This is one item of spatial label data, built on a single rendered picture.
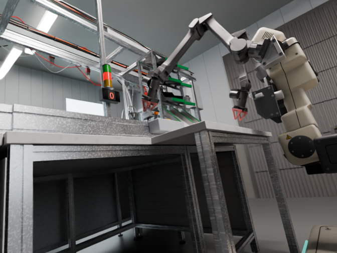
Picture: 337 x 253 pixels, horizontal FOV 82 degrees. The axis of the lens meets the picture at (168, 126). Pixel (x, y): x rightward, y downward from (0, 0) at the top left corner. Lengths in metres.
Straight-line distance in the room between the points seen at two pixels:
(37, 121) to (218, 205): 0.62
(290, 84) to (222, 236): 0.78
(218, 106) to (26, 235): 3.90
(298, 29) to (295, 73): 2.98
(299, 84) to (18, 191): 1.14
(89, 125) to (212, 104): 3.66
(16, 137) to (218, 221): 0.61
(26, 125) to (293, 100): 1.10
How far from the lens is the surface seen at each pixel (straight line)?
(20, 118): 0.69
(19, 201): 0.59
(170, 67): 1.24
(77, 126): 0.74
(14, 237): 0.59
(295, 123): 1.07
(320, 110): 3.68
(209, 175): 0.68
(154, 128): 0.92
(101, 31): 1.51
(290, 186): 3.75
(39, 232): 2.46
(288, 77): 1.15
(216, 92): 4.26
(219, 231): 0.71
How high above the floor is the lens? 0.71
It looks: 13 degrees up
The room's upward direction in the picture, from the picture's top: 9 degrees counter-clockwise
